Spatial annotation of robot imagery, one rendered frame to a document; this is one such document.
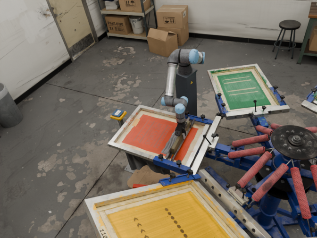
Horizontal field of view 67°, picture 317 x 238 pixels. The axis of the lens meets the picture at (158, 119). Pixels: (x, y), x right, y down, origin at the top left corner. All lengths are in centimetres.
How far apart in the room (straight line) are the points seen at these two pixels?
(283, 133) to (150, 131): 114
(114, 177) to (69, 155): 86
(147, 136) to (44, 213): 171
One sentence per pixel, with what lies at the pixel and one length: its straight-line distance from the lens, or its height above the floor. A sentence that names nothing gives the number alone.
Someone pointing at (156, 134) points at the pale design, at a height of 96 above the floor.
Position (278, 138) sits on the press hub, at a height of 131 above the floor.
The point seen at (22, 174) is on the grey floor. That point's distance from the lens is 392.
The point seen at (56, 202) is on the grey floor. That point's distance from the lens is 338.
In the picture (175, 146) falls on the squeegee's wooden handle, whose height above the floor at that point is 106.
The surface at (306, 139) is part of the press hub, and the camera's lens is 187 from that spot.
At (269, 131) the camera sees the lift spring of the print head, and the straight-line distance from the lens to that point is 198.
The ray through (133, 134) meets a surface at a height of 96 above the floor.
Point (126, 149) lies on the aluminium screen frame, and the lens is 217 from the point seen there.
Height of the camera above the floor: 261
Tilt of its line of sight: 43 degrees down
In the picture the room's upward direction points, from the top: 10 degrees counter-clockwise
